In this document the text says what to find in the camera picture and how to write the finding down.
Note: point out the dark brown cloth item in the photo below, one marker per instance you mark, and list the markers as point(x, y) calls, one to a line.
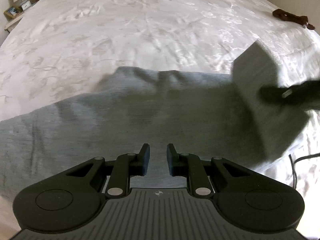
point(286, 16)

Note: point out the small white alarm clock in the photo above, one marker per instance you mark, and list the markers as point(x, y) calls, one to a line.
point(26, 5)

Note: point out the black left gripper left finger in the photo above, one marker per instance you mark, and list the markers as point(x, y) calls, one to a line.
point(72, 198)

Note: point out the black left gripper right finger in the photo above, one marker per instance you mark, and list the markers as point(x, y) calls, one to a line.
point(241, 196)

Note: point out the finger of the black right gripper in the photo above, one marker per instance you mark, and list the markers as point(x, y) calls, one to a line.
point(304, 95)

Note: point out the left bedside table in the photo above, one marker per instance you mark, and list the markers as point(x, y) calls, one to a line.
point(13, 22)

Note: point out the white embroidered bedspread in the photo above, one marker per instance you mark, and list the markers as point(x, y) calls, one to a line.
point(64, 48)

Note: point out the grey sweat pants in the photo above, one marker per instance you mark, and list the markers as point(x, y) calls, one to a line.
point(210, 115)

